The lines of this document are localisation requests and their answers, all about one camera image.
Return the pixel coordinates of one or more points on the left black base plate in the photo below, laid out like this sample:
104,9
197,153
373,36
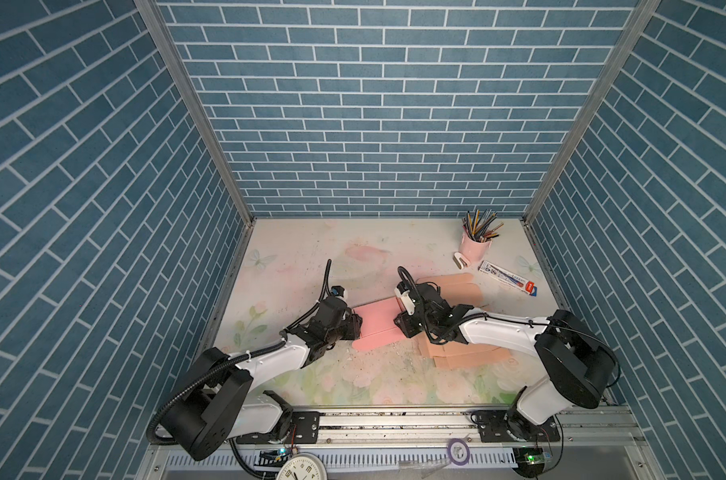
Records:
300,427

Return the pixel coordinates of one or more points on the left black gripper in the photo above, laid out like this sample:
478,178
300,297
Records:
353,325

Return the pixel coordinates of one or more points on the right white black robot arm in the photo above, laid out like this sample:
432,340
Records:
577,365

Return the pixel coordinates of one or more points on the aluminium mounting rail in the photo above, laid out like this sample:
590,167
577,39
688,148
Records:
403,427

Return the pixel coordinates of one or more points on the coloured pencils bundle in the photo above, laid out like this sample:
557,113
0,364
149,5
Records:
481,226

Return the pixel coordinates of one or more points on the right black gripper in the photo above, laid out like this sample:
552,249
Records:
403,323

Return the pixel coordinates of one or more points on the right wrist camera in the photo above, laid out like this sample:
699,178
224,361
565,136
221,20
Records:
403,294

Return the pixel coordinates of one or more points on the white round clock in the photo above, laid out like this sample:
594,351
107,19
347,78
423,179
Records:
303,466

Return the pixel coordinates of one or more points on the orange paper box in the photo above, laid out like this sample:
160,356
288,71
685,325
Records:
460,289

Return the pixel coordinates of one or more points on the white toothpaste tube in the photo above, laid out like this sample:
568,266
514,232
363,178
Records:
507,277

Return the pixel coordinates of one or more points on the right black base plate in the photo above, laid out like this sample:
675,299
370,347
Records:
499,426

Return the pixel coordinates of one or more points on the pink paper box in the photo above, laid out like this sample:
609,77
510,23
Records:
378,327

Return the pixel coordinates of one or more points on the pink pencil cup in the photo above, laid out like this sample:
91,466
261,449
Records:
473,251

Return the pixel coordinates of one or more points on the purple tape roll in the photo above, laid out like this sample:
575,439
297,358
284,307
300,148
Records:
458,452

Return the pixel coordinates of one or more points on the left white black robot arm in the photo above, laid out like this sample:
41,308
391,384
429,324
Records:
203,408

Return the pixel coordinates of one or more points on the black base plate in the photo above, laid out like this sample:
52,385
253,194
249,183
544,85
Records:
499,426
300,427

